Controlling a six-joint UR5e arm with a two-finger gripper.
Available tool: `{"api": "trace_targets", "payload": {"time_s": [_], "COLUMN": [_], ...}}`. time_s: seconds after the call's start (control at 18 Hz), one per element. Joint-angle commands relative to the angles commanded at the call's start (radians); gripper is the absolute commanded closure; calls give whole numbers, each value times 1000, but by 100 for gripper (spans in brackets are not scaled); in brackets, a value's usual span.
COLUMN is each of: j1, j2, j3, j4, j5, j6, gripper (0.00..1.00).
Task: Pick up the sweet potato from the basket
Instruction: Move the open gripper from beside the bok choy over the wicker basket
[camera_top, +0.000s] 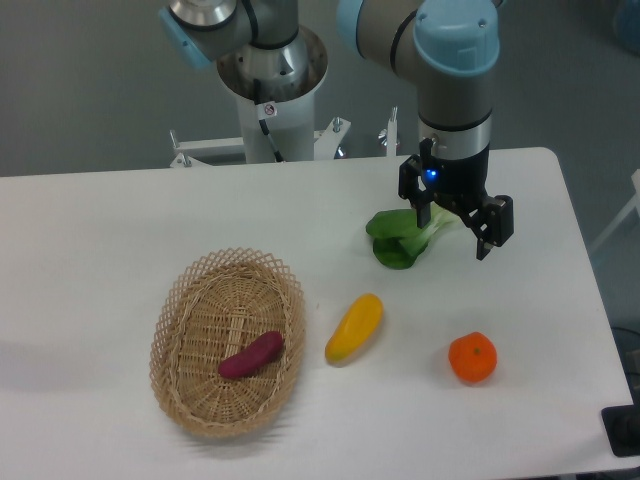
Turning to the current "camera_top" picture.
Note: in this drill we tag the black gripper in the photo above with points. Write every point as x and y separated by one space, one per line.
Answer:
459 186

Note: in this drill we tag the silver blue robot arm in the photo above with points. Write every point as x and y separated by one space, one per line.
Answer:
446 49

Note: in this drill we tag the purple sweet potato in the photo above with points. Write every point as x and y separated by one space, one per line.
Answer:
262 351

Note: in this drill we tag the oval woven wicker basket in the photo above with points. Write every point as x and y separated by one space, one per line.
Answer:
217 308

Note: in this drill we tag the green bok choy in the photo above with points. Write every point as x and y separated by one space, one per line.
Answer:
397 242

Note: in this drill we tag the yellow mango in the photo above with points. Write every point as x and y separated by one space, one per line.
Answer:
357 327

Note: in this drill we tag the orange tangerine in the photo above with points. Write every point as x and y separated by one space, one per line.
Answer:
473 357

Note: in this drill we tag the black box at table edge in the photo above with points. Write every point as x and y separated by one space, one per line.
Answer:
622 428

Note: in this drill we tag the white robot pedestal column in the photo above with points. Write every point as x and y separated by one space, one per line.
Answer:
276 88

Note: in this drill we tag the white frame at right edge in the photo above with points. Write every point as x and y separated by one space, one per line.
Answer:
631 206

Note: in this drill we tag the white metal base frame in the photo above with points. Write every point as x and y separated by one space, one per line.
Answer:
296 144

